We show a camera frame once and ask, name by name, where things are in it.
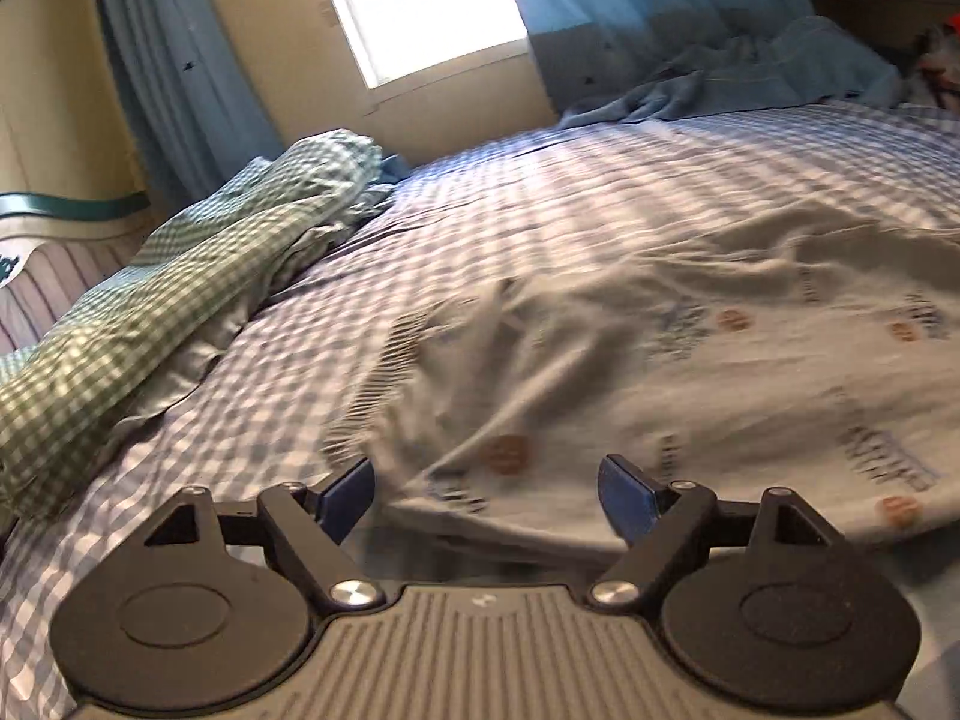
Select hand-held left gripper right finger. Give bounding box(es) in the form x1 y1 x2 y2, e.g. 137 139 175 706
588 454 830 611

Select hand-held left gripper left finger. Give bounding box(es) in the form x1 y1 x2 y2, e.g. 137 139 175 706
144 457 385 613

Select grey printed pants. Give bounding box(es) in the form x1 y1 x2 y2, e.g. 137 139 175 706
322 199 960 563

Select green checked blanket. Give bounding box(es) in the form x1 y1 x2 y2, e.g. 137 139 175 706
0 129 410 522

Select blue checked bed sheet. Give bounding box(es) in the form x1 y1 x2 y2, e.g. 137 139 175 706
0 101 960 720

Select striped headboard with teal edge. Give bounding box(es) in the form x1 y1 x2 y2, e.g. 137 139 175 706
0 191 151 361

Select crumpled blue blanket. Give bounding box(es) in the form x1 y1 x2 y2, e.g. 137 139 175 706
559 15 905 128

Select blue star curtain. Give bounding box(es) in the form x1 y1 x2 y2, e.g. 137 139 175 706
491 0 818 113
86 0 286 218

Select bright window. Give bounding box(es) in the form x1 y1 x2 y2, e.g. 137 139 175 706
307 0 530 91

